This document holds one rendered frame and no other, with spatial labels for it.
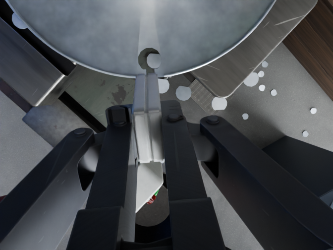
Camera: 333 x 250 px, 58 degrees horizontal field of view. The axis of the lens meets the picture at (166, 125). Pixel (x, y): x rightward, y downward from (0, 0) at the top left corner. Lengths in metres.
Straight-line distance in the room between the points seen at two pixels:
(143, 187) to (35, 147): 0.75
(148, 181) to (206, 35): 0.25
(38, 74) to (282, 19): 0.28
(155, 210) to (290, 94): 0.65
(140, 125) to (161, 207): 1.02
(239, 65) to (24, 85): 0.25
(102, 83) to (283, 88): 0.84
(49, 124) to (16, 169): 0.77
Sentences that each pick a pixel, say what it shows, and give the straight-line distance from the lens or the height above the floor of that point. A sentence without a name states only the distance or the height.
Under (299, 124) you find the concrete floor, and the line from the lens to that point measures 1.21.
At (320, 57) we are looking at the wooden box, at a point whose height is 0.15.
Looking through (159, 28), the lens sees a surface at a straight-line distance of 0.30.
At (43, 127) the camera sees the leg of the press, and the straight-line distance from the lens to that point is 0.47.
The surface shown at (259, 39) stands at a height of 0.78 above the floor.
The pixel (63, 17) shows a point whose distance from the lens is 0.31.
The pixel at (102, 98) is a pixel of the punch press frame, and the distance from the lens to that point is 0.44.
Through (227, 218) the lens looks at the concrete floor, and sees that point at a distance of 1.21.
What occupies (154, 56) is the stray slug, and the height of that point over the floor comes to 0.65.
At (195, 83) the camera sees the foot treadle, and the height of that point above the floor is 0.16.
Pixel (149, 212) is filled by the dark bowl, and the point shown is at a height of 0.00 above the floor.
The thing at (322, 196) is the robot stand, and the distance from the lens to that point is 0.76.
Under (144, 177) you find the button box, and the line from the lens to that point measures 0.47.
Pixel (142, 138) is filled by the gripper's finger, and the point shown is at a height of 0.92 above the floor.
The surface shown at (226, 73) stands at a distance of 0.31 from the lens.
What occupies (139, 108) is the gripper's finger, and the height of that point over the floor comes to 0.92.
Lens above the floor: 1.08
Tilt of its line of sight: 83 degrees down
